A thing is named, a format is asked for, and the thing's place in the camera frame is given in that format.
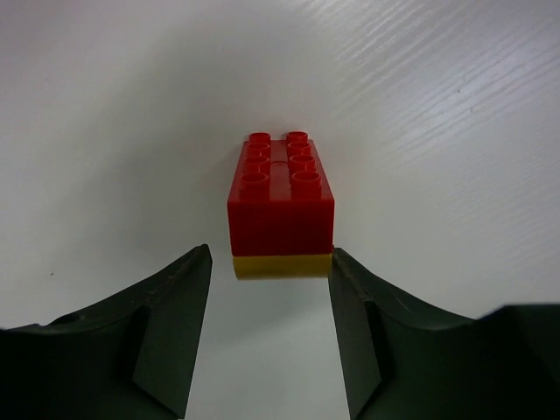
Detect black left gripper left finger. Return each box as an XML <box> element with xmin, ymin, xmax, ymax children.
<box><xmin>1</xmin><ymin>245</ymin><xmax>212</xmax><ymax>419</ymax></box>

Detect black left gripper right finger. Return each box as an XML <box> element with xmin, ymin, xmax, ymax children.
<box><xmin>328</xmin><ymin>248</ymin><xmax>559</xmax><ymax>419</ymax></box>

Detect red green yellow lego stack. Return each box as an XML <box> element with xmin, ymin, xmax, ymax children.
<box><xmin>227</xmin><ymin>131</ymin><xmax>335</xmax><ymax>279</ymax></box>

